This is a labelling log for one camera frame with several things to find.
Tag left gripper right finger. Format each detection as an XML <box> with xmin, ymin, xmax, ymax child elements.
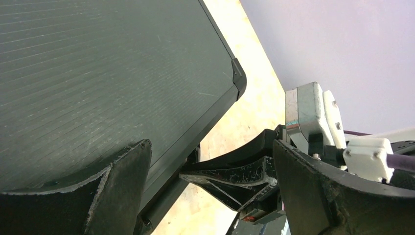
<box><xmin>273</xmin><ymin>140</ymin><xmax>415</xmax><ymax>235</ymax></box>

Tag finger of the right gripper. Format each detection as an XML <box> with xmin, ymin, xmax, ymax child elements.
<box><xmin>179</xmin><ymin>156</ymin><xmax>278</xmax><ymax>212</ymax></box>
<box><xmin>181</xmin><ymin>125</ymin><xmax>287</xmax><ymax>172</ymax></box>

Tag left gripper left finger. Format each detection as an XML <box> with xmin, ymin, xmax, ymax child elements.
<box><xmin>0</xmin><ymin>140</ymin><xmax>152</xmax><ymax>235</ymax></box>

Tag black poker set case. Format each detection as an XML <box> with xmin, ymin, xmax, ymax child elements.
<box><xmin>0</xmin><ymin>0</ymin><xmax>247</xmax><ymax>235</ymax></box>

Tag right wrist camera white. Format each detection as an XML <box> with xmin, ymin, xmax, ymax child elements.
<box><xmin>285</xmin><ymin>82</ymin><xmax>394</xmax><ymax>183</ymax></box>

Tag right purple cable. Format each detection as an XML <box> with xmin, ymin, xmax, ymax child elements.
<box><xmin>344</xmin><ymin>129</ymin><xmax>415</xmax><ymax>173</ymax></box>

